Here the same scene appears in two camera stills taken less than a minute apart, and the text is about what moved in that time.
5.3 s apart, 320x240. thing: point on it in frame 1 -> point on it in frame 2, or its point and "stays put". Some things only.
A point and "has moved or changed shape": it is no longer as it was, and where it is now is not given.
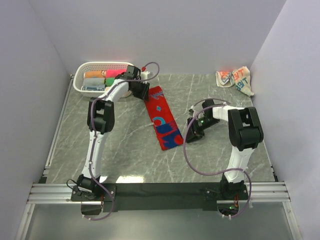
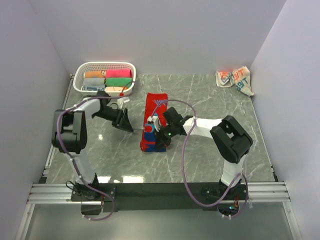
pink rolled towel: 113,73 stays put
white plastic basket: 78,77 stays put
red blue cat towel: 166,127 has moved or changed shape
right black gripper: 193,133 -> 161,142
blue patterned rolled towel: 93,87 stays put
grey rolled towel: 94,81 stays put
